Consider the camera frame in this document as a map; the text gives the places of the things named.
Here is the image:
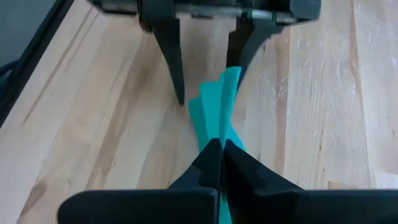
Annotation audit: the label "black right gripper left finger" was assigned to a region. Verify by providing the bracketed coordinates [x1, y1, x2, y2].
[57, 138, 224, 224]

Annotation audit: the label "teal bandage roll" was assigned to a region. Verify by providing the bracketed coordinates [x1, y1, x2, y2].
[187, 65, 247, 224]

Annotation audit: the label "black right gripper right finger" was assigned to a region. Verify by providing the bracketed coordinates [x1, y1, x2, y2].
[222, 138, 398, 224]

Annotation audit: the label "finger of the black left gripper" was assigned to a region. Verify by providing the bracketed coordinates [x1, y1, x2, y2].
[226, 17, 284, 91]
[137, 11, 187, 106]

